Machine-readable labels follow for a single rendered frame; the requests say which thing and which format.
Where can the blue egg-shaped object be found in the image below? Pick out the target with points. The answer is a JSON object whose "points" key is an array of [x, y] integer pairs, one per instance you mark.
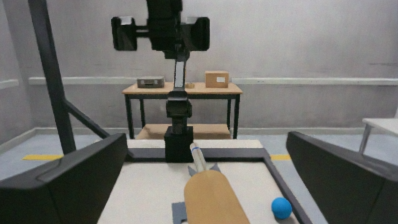
{"points": [[281, 208]]}

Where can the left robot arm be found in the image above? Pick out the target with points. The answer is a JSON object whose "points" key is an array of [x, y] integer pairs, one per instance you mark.
{"points": [[177, 106]]}

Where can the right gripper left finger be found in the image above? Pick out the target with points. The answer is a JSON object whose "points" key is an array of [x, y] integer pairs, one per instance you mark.
{"points": [[73, 189]]}

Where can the tan cardboard tube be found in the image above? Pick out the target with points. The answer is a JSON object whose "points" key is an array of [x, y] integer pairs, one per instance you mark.
{"points": [[210, 199]]}

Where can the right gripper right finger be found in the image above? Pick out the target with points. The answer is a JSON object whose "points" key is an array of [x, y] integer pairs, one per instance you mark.
{"points": [[348, 187]]}

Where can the grey rack with two cradles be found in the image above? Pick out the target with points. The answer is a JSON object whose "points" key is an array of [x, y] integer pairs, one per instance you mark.
{"points": [[178, 208]]}

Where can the grey metal bar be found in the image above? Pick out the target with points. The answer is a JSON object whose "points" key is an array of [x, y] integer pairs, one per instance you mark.
{"points": [[198, 157]]}

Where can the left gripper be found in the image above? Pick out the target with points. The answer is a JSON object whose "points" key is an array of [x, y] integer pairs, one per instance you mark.
{"points": [[194, 40]]}

